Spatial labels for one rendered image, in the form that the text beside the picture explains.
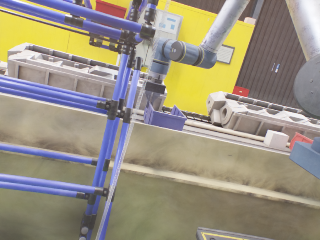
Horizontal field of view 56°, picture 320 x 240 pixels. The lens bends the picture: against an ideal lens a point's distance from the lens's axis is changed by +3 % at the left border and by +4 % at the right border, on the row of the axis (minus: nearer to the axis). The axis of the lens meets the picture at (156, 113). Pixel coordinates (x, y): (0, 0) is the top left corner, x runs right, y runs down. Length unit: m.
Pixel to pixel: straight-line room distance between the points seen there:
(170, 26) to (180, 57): 2.62
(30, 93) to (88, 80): 0.74
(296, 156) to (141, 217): 0.91
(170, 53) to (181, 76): 2.87
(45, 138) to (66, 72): 0.53
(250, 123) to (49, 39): 3.00
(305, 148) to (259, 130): 1.03
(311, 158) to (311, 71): 0.40
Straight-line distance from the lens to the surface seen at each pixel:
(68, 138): 1.57
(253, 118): 2.23
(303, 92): 0.97
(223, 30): 1.60
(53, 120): 1.55
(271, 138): 2.23
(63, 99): 1.21
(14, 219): 1.82
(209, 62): 1.65
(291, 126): 2.39
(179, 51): 1.51
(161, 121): 1.56
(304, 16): 1.09
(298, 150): 1.31
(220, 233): 1.77
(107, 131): 1.23
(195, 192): 1.76
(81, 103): 1.21
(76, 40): 4.30
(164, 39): 1.65
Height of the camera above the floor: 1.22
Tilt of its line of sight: 13 degrees down
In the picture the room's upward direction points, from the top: 15 degrees clockwise
